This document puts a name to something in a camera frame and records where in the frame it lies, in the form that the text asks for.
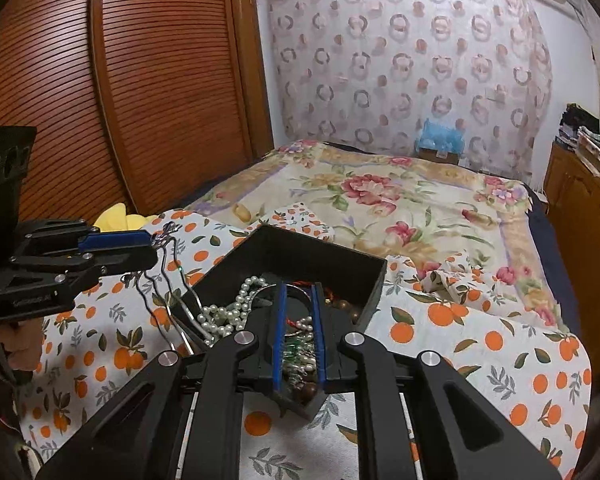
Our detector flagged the wooden slatted wardrobe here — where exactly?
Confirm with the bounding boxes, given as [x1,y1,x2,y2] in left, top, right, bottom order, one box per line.
[0,0,276,226]

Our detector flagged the floral blanket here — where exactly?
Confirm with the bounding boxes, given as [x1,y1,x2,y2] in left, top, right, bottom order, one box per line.
[180,140,581,335]

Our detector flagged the yellow plush toy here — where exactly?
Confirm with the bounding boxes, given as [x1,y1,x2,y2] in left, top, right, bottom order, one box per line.
[92,203,159,234]

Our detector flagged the person's left hand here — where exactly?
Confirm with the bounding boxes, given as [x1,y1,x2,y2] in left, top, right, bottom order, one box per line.
[0,324,43,386]

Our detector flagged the small cardboard box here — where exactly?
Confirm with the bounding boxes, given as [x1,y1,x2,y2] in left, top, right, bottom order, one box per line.
[417,147,462,165]

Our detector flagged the blue plastic bag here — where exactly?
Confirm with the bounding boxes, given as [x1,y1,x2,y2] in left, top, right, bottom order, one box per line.
[414,119,467,157]

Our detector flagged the brown wooden bead bracelet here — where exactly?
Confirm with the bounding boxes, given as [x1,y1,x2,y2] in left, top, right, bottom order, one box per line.
[292,297,362,405]

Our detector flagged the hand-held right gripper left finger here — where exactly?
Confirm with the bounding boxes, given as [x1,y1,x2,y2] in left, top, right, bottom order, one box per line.
[35,284,287,480]

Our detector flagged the black jewelry box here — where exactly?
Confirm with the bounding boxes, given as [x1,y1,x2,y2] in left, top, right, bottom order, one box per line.
[172,225,389,422]

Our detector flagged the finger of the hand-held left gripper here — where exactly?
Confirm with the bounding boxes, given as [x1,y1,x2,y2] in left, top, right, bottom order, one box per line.
[15,218,153,256]
[7,246,159,283]

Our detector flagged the white pearl necklace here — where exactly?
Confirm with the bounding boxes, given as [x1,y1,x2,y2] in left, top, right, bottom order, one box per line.
[196,275,319,387]

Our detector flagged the wooden cabinet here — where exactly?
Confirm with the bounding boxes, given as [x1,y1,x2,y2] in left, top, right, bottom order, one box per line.
[545,140,600,382]

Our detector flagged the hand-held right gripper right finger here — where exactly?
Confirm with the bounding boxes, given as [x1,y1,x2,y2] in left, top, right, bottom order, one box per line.
[311,283,563,480]

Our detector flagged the ring pattern curtain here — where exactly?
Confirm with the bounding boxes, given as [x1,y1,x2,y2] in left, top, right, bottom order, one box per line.
[264,0,554,182]

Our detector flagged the orange fruit print cloth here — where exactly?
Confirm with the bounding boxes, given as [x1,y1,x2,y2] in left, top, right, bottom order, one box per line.
[15,202,594,480]

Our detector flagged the dark folded clothes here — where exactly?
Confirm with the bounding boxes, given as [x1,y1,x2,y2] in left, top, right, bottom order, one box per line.
[560,104,600,152]

